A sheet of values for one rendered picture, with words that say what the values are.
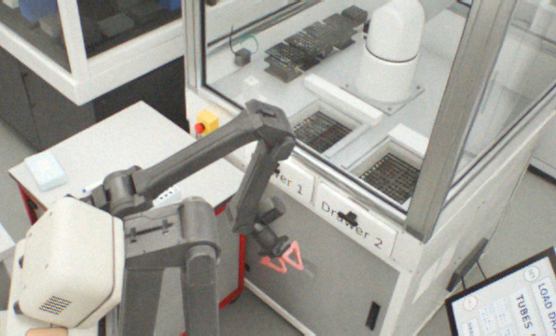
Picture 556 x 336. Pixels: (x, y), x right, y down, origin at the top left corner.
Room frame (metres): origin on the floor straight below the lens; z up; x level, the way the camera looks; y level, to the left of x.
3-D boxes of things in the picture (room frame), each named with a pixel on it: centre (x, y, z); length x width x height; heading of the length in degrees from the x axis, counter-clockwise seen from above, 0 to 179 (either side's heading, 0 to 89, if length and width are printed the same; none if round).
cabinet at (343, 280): (1.80, -0.33, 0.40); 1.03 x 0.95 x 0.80; 52
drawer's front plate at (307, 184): (1.45, 0.01, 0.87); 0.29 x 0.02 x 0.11; 52
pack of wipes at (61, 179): (1.43, 0.80, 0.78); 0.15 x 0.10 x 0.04; 40
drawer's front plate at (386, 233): (1.26, -0.24, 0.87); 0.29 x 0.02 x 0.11; 52
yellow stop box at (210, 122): (1.65, 0.28, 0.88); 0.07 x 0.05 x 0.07; 52
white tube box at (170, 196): (1.37, 0.40, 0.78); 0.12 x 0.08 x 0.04; 140
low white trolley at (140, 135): (1.47, 0.52, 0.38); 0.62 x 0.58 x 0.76; 52
